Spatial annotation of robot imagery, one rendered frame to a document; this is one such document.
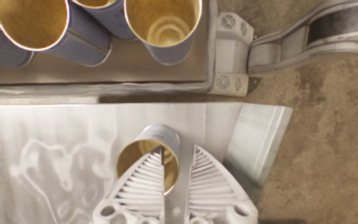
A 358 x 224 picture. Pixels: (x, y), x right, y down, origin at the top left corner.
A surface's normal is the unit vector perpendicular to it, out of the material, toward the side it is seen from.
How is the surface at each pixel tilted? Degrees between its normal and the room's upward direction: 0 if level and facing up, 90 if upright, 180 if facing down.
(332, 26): 54
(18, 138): 0
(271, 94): 0
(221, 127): 0
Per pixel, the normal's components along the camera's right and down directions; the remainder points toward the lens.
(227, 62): -0.01, 0.11
